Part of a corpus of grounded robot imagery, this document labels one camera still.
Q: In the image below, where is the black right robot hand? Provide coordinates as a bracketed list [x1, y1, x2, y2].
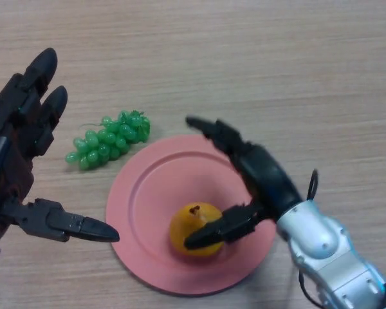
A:
[183, 115, 305, 250]

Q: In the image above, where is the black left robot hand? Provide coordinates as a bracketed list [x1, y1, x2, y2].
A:
[0, 47, 120, 243]

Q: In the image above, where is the yellow pear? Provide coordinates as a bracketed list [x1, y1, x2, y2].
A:
[169, 201, 226, 258]

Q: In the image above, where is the pink round plate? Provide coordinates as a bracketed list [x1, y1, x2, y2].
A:
[105, 134, 277, 296]

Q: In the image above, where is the green grape bunch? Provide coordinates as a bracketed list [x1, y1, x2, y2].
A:
[65, 109, 151, 171]

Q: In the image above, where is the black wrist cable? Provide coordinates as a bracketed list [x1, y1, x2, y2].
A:
[298, 169, 322, 306]

